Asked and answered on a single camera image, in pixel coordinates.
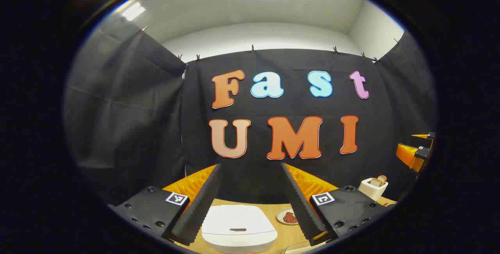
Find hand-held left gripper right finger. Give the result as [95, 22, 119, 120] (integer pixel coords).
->
[280, 163, 391, 247]

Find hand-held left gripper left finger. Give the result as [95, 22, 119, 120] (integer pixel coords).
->
[107, 163, 224, 247]

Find black backdrop cloth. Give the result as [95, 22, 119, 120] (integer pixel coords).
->
[64, 12, 437, 207]

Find white round plate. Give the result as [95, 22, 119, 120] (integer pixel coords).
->
[276, 207, 299, 225]

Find small ceiling light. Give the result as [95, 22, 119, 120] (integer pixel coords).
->
[121, 2, 146, 21]

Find white rice cooker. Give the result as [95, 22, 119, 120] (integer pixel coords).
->
[201, 205, 278, 254]

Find white toaster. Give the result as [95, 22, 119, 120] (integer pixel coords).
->
[358, 177, 389, 201]

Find row of black clips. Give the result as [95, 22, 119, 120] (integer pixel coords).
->
[140, 25, 402, 65]

